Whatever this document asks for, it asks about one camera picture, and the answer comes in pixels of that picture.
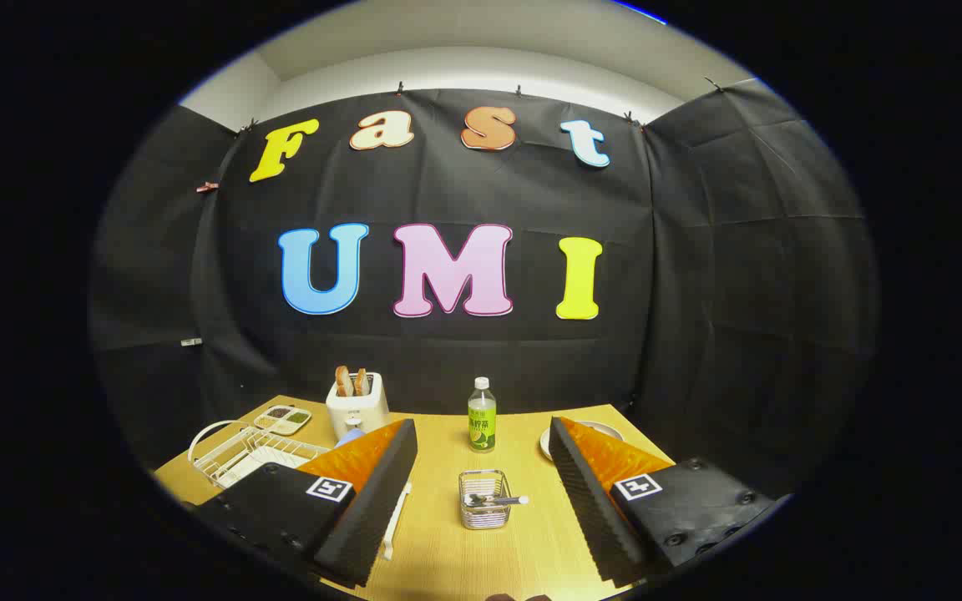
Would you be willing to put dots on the cream plate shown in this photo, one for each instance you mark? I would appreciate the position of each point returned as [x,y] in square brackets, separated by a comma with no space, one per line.
[544,442]

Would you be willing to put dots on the black backdrop cloth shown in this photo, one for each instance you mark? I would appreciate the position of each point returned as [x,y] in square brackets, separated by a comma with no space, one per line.
[448,351]

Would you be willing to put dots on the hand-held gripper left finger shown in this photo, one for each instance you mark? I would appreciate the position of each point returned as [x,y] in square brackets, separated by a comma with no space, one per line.
[372,509]

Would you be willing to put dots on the white toaster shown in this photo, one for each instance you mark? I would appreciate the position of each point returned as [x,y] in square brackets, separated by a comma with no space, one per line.
[360,413]

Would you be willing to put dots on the blue plate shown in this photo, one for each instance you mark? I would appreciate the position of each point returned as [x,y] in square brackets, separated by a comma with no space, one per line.
[351,436]

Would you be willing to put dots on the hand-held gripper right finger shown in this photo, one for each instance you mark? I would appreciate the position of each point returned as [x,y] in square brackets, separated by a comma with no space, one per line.
[585,501]

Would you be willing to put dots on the green label drink bottle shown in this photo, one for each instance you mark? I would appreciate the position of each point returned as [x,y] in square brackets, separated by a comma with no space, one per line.
[482,426]

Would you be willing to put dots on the white divided seasoning dish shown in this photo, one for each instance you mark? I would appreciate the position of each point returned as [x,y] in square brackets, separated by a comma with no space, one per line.
[282,420]

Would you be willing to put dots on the toasted bread slice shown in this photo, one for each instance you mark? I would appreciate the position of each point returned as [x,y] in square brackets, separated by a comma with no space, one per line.
[344,382]
[361,382]

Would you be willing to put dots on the white drip tray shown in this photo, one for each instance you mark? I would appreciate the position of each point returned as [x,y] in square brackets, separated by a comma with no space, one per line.
[240,472]

